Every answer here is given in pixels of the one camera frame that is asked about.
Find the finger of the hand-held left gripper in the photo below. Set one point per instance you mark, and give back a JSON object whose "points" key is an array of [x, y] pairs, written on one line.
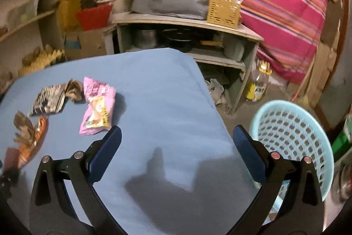
{"points": [[8, 178]]}

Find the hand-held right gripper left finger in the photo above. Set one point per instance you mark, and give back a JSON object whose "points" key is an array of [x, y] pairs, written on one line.
{"points": [[106, 155]]}

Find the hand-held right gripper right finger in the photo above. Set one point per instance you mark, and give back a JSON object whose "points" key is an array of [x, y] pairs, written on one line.
{"points": [[249, 155]]}

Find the dark red packet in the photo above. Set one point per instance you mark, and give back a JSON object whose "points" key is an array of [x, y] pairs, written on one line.
{"points": [[12, 158]]}

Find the orange white snack wrapper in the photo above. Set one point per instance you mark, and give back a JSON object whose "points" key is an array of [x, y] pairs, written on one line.
{"points": [[34, 141]]}

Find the pink snack packet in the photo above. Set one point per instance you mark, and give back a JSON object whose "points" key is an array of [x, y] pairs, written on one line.
{"points": [[96, 105]]}

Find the brown paper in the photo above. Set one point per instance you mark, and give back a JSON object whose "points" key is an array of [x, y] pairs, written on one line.
{"points": [[74, 90], [24, 127]]}

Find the light blue plastic basket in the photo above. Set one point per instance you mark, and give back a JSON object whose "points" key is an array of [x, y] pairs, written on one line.
{"points": [[286, 105]]}

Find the black white striped wrapper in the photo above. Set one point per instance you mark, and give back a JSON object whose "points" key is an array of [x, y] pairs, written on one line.
{"points": [[48, 100]]}

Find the grey crumpled rag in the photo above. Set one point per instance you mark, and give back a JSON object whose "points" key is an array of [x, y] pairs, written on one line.
{"points": [[218, 94]]}

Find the clear bottle yellow label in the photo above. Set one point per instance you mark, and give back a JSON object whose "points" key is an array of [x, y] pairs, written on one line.
{"points": [[257, 86]]}

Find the blue tablecloth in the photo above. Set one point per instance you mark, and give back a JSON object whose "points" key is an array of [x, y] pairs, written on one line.
{"points": [[165, 113]]}

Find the green bottle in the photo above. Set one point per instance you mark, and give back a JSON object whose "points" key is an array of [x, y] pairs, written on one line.
{"points": [[342, 136]]}

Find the white kitchen container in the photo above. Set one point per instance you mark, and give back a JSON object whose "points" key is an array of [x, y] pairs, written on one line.
{"points": [[233, 48]]}

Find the yellow egg tray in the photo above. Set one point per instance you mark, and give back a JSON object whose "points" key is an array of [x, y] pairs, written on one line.
{"points": [[46, 60]]}

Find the cardboard box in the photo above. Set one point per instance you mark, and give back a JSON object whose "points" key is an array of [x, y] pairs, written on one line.
{"points": [[90, 42]]}

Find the stack of cardboard pieces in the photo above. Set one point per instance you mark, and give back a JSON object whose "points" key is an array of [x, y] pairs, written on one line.
{"points": [[321, 58]]}

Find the large potato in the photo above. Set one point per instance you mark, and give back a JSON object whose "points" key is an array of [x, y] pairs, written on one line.
{"points": [[28, 58]]}

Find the small steel pot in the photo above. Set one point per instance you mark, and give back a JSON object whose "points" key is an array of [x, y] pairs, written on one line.
{"points": [[145, 38]]}

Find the small potato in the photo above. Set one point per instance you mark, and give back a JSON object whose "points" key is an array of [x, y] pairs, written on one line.
{"points": [[37, 51]]}

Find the black pan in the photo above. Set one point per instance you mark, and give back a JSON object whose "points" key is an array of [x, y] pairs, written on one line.
{"points": [[177, 41]]}

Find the red plastic bowl basket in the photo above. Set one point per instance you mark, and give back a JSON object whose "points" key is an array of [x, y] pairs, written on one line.
{"points": [[92, 17]]}

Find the low wooden cabinet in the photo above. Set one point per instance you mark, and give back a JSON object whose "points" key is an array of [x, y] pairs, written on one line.
{"points": [[192, 23]]}

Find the yellow utensil holder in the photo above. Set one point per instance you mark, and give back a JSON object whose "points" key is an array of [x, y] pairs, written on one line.
{"points": [[222, 13]]}

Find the red striped hanging cloth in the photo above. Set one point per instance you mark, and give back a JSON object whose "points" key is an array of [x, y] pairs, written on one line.
{"points": [[275, 3]]}

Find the wooden shelf unit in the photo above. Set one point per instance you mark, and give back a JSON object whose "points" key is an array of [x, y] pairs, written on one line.
{"points": [[27, 22]]}

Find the yellow oil bottle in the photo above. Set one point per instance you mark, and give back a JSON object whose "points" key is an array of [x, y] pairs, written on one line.
{"points": [[68, 3]]}

